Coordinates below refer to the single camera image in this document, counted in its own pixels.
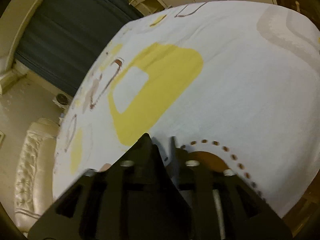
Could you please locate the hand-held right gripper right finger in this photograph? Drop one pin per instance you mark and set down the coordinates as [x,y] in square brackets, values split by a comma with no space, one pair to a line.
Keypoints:
[203,180]

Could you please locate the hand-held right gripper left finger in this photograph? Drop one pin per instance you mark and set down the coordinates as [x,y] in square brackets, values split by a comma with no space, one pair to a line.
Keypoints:
[125,178]

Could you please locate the cream tufted leather headboard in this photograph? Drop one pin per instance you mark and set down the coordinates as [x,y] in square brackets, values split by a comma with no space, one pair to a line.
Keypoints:
[32,175]

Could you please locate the small white fan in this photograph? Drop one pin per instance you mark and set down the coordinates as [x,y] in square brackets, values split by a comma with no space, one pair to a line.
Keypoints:
[61,99]

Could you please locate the printed white bed sheet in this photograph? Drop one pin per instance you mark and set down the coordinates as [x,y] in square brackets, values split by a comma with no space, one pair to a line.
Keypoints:
[225,80]

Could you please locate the dark blue curtain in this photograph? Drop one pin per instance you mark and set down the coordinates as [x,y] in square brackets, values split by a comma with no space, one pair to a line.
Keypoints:
[75,30]

